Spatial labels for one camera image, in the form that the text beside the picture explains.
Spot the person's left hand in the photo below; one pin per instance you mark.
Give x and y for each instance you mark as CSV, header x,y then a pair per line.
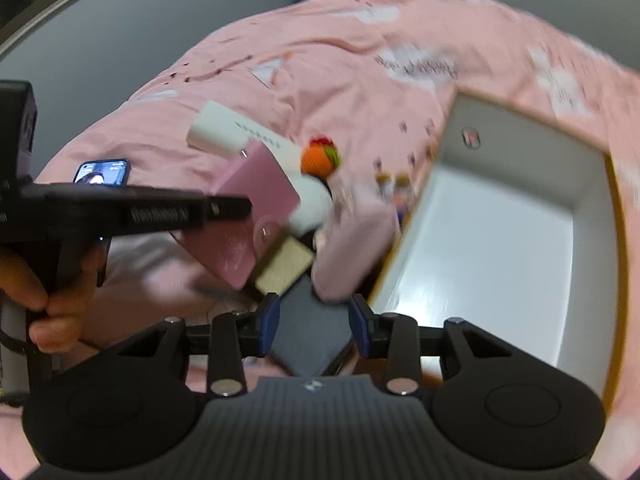
x,y
65,310

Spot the white glasses case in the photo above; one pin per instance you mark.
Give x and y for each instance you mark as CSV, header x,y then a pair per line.
x,y
218,130

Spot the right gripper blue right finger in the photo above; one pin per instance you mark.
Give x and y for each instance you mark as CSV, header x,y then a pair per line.
x,y
361,323

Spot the orange crochet fruit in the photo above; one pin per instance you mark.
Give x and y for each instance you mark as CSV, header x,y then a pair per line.
x,y
320,158

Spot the dark photo card box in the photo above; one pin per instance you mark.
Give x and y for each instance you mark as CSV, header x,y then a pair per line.
x,y
313,338

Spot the orange cardboard box white inside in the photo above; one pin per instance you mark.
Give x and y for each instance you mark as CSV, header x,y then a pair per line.
x,y
518,230

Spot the pink patterned duvet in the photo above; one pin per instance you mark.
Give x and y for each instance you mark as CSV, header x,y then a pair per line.
x,y
379,77

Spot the smartphone with lit screen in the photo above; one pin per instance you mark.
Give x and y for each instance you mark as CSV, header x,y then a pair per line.
x,y
103,171

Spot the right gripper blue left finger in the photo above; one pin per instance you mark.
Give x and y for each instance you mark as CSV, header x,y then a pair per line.
x,y
267,322

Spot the pink wallet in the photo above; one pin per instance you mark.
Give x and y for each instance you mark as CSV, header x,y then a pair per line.
x,y
230,249

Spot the white striped plush toy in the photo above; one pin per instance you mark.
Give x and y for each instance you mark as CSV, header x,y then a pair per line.
x,y
352,229

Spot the gold cardboard box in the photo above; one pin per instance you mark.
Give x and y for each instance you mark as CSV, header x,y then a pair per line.
x,y
283,267

